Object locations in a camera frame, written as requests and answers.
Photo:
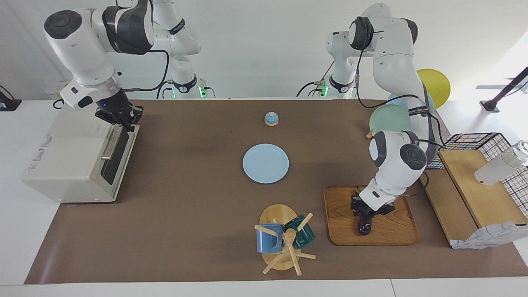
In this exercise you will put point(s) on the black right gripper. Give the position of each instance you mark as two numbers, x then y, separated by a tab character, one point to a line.
115	107

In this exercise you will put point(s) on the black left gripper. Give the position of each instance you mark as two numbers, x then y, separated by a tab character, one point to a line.
359	206

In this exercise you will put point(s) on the dark purple eggplant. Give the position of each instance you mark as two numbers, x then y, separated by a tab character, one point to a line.
364	229

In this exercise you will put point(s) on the beige toaster oven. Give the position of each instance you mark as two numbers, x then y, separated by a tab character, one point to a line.
70	156

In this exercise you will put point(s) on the light blue ringed plate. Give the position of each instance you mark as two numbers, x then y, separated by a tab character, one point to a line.
266	163

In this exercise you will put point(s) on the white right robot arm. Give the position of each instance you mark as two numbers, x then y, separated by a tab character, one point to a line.
78	45

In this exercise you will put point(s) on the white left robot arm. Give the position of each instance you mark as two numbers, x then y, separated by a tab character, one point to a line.
396	53

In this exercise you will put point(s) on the wooden serving tray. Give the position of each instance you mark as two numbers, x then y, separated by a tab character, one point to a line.
342	222

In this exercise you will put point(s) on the dark green mug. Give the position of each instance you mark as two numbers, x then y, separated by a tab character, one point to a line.
305	237

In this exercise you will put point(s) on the white power strip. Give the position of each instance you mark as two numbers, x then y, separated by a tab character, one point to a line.
51	93

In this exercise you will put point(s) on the wooden plate rack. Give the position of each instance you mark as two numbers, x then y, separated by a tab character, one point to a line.
368	134

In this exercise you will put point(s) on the wooden mug tree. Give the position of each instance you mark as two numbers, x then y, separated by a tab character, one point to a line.
274	212

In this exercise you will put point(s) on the pale green plate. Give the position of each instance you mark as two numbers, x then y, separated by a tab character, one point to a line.
387	119

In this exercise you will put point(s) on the blue mug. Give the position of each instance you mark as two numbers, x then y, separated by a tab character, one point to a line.
266	243

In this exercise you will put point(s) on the brown table mat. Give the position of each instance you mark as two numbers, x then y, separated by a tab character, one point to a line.
198	206

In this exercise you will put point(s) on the white marbled cloth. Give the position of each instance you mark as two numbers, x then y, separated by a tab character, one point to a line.
486	237

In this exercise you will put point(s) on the small black device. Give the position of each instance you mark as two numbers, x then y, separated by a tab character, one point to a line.
8	105

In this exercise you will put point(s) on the pale blue plate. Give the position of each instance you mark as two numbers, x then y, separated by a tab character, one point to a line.
397	100

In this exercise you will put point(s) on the white cup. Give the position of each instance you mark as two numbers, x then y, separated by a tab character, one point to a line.
495	171

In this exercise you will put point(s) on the yellow plate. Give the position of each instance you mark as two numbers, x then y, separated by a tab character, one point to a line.
437	86

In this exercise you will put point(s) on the black angled stand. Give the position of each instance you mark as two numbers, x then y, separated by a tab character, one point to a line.
491	106

